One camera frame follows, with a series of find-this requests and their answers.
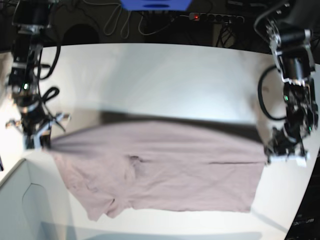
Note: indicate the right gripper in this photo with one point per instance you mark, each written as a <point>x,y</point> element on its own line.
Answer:
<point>39,135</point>

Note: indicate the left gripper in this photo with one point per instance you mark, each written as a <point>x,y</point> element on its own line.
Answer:
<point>283,148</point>

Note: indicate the mauve t-shirt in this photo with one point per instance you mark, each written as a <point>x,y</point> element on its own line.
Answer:
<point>158,165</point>

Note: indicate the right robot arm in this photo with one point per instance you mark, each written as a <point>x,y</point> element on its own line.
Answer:
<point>31,18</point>

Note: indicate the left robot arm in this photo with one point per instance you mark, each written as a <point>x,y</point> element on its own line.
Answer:
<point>287,27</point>

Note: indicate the black power strip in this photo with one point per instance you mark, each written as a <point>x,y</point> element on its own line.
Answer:
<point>216,18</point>

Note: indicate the blue plastic object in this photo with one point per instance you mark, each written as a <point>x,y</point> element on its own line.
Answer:
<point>156,5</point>

